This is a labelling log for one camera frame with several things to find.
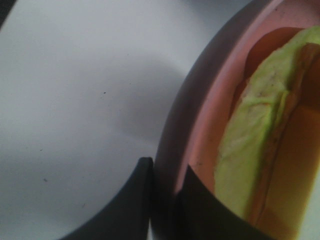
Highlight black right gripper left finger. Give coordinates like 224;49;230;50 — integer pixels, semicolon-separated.
62;157;153;240

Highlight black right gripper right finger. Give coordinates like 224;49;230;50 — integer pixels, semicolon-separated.
174;167;269;240

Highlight pink round plate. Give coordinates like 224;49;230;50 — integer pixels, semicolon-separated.
151;0;320;240

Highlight white bread sandwich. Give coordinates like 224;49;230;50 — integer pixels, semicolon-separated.
213;25;320;240

